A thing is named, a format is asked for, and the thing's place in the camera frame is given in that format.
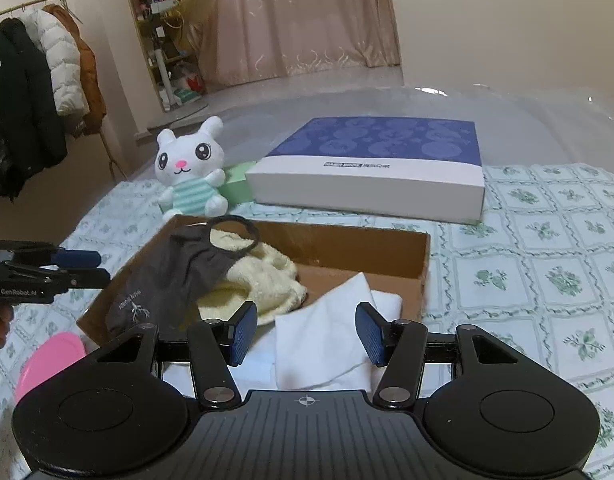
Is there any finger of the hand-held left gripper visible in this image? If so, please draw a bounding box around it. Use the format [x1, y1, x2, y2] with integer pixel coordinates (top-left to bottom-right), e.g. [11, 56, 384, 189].
[2, 260, 112, 293]
[0, 241, 102, 269]

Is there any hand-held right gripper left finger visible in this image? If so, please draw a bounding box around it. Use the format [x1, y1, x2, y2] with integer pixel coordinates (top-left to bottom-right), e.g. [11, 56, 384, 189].
[94, 301, 260, 408]

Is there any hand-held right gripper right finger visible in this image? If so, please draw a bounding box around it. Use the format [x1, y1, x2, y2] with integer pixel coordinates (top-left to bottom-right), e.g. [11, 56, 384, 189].
[354, 301, 525, 409]

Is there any white soft cloth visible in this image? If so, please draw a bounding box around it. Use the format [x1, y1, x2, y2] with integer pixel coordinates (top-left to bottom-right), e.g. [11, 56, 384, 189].
[162, 290, 403, 397]

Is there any white thin cloth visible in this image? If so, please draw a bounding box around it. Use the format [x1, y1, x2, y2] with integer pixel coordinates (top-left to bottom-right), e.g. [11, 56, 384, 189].
[274, 271, 375, 391]

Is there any pale yellow towel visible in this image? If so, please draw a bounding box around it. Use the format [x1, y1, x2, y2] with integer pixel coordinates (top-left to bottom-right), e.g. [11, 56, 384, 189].
[184, 227, 308, 331]

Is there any brown cardboard box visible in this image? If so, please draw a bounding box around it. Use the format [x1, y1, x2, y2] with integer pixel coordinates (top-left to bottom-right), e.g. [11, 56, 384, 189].
[77, 214, 432, 351]

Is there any dark grey face mask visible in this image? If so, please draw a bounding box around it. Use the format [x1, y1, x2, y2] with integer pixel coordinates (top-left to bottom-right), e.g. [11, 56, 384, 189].
[104, 215, 262, 336]

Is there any pink lidded cup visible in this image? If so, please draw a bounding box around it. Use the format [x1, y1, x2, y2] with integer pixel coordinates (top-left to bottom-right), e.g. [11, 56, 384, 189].
[14, 331, 88, 406]

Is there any light green box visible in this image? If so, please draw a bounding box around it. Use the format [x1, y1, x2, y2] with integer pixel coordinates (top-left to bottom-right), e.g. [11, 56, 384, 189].
[219, 159, 260, 206]

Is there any white plush toy striped shirt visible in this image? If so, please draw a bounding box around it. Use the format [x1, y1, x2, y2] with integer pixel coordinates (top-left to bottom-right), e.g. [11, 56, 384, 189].
[154, 116, 230, 221]

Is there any black coat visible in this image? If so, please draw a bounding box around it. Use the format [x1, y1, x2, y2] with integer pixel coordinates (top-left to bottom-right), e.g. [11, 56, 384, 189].
[0, 17, 68, 221]

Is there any brown jacket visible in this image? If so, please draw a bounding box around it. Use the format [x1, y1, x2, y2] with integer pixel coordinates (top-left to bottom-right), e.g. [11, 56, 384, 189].
[42, 4, 108, 138]

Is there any blue and white flat box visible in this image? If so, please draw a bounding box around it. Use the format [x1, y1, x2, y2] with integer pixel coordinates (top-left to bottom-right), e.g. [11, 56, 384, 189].
[244, 116, 485, 226]

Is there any white puffer jacket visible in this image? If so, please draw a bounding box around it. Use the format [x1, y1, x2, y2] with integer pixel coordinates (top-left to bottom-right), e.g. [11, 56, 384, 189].
[19, 7, 90, 116]

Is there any clear plastic cover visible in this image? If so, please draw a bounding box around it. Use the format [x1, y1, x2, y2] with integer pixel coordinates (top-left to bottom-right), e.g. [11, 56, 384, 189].
[137, 82, 614, 186]

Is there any wooden bookshelf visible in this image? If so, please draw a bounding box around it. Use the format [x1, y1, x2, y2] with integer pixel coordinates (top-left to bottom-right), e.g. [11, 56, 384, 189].
[119, 0, 208, 113]

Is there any metal clothes rack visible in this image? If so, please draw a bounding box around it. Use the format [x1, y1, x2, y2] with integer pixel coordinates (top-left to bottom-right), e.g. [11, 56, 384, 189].
[0, 0, 128, 183]

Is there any beige curtain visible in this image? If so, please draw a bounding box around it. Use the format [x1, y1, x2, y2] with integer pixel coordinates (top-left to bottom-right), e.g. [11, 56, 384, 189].
[197, 0, 403, 88]

